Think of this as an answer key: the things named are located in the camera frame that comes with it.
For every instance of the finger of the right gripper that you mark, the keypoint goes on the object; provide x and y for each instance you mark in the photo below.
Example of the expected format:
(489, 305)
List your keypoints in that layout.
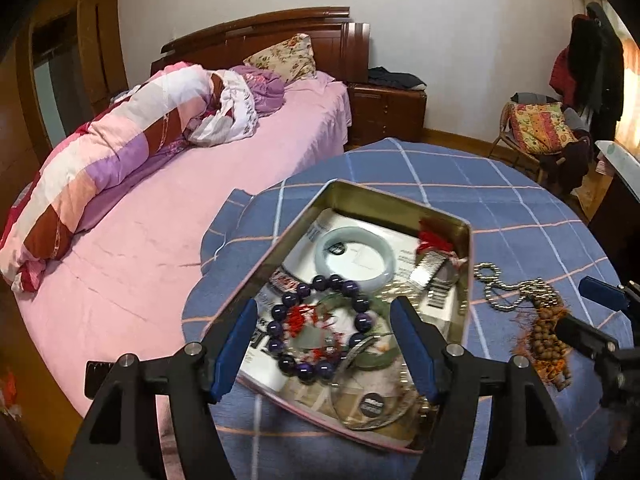
(612, 297)
(584, 338)

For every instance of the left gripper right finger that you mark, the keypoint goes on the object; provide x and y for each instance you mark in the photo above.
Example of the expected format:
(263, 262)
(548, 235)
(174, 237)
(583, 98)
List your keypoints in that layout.
(449, 380)

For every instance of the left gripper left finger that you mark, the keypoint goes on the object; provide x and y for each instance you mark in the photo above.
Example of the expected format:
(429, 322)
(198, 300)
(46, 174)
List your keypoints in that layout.
(198, 376)

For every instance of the clear glass bangle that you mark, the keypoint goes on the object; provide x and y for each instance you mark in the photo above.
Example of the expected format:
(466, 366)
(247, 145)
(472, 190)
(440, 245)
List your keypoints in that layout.
(367, 401)

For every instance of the metal watch band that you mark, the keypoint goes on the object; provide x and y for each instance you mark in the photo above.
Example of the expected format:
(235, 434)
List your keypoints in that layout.
(432, 279)

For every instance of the red string ornament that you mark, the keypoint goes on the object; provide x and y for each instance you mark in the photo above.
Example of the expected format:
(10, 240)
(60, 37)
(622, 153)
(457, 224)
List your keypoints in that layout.
(431, 241)

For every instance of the blue plaid tablecloth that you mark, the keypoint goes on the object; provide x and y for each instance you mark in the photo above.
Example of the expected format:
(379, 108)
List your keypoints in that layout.
(538, 415)

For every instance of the pink metal tin box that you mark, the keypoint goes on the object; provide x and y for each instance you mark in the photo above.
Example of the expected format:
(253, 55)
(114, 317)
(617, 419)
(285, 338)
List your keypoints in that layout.
(276, 216)

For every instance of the pink bed mattress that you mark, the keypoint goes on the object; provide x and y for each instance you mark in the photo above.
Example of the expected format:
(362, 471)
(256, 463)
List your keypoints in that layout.
(122, 285)

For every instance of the printed paper in tin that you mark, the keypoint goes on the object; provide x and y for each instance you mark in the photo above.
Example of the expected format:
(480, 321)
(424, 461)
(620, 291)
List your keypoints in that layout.
(274, 366)

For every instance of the wooden chair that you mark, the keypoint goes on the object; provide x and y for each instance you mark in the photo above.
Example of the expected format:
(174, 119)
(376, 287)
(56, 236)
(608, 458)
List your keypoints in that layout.
(563, 171)

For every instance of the colourful patchwork cushion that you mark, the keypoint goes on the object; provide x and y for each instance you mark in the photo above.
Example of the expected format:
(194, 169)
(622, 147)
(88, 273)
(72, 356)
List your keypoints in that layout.
(540, 129)

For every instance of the hanging clothes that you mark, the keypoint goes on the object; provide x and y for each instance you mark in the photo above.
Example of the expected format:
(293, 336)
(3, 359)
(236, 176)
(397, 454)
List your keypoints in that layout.
(588, 74)

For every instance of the striped pink quilt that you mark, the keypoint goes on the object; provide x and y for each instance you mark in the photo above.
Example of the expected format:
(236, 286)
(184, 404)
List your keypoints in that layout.
(183, 102)

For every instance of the wooden nightstand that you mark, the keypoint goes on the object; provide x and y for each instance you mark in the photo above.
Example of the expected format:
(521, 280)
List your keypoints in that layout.
(379, 113)

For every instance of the dark clothes on nightstand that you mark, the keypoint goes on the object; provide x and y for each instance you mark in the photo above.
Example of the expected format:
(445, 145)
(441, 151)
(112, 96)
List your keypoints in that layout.
(379, 76)

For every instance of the purple garment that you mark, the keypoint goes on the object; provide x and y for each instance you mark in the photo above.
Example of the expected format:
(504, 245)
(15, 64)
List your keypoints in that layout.
(267, 88)

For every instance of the floral pillow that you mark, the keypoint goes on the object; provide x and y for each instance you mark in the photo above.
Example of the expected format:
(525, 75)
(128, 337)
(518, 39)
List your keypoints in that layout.
(291, 59)

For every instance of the wooden wardrobe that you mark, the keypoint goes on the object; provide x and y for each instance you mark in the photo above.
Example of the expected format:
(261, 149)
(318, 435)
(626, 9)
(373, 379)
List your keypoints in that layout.
(63, 67)

